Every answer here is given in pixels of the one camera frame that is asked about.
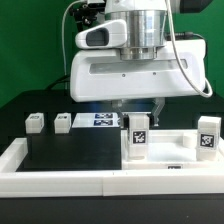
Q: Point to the white U-shaped fence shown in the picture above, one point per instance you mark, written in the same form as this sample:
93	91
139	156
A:
101	183

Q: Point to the white square tabletop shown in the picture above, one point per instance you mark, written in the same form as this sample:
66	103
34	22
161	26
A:
170	149

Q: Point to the white marker plate with tags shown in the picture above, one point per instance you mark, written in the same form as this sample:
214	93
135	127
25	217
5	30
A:
95	120

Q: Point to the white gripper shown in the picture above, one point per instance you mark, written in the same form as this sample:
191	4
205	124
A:
131	59

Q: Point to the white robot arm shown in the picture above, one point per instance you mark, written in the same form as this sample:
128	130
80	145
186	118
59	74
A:
158	9

